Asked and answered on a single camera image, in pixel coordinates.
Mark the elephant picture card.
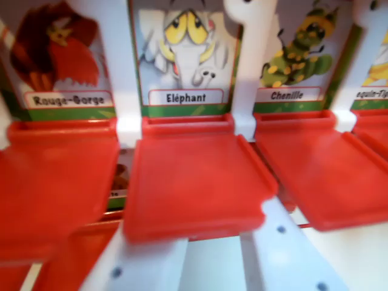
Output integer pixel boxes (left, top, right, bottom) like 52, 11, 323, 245
127, 0, 244, 118

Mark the caterpillar picture card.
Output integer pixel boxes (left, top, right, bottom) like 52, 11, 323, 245
252, 0, 364, 113

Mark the red and white game board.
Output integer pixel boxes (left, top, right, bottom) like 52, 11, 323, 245
0, 0, 388, 291

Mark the robin picture card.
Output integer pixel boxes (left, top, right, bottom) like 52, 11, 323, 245
0, 0, 118, 122

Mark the red flap under yellow card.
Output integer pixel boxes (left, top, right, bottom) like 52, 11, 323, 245
351, 108, 388, 160

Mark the yellow figure picture card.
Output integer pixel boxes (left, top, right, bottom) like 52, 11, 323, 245
349, 26, 388, 112

